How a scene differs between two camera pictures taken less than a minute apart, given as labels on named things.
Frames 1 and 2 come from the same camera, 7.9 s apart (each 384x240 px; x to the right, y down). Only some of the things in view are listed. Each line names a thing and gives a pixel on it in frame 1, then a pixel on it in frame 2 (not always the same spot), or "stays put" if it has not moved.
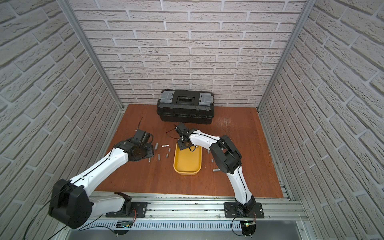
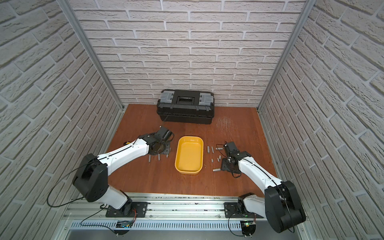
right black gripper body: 181,144 -> 226,165
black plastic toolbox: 186,106 stays put
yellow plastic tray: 186,162 stays put
